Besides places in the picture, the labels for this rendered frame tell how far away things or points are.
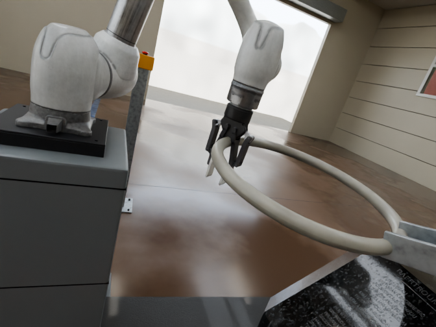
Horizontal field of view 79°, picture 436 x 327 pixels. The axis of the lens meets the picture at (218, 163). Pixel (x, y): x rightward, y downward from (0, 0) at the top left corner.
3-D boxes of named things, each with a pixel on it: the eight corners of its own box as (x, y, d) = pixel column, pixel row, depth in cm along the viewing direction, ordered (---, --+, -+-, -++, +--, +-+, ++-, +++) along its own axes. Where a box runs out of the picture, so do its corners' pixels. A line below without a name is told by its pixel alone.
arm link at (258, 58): (265, 92, 65) (270, 90, 77) (291, 24, 59) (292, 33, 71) (224, 77, 66) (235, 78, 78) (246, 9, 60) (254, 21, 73)
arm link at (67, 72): (13, 97, 72) (16, 8, 65) (63, 96, 89) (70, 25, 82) (66, 115, 70) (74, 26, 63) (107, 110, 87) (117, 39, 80)
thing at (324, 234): (423, 229, 70) (430, 220, 69) (353, 300, 36) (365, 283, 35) (281, 145, 100) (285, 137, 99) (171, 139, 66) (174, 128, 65)
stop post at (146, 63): (132, 199, 211) (160, 58, 177) (131, 213, 193) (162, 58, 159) (105, 196, 204) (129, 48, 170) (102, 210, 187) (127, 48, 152)
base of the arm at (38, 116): (8, 129, 65) (8, 107, 64) (33, 109, 85) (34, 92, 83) (89, 142, 73) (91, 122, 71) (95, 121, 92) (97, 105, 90)
